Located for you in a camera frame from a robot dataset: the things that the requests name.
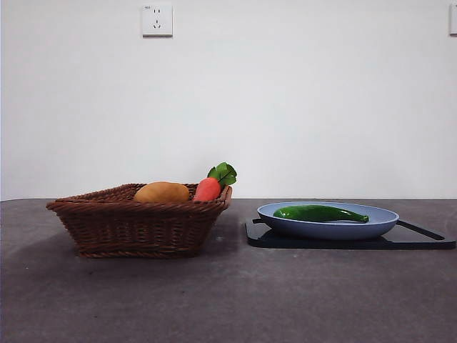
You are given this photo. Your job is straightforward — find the green pepper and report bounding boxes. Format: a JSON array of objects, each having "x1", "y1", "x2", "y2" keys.
[{"x1": 273, "y1": 205, "x2": 370, "y2": 224}]

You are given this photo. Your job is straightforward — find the blue frying pan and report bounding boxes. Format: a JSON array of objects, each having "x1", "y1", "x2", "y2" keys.
[{"x1": 257, "y1": 202, "x2": 400, "y2": 241}]

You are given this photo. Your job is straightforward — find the orange carrot with green leaves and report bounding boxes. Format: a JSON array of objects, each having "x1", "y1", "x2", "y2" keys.
[{"x1": 192, "y1": 161, "x2": 239, "y2": 203}]

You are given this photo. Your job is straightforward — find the yellow-brown potato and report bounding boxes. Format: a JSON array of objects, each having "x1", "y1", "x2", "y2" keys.
[{"x1": 134, "y1": 181, "x2": 191, "y2": 204}]

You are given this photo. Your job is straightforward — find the brown wicker basket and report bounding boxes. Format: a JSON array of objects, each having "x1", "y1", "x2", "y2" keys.
[{"x1": 45, "y1": 182, "x2": 233, "y2": 259}]

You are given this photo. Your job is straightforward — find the black flat cooktop board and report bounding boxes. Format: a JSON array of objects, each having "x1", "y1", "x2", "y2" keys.
[{"x1": 244, "y1": 217, "x2": 457, "y2": 251}]

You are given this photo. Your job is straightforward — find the white wall power socket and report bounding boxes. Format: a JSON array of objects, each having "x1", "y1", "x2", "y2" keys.
[{"x1": 142, "y1": 4, "x2": 174, "y2": 38}]

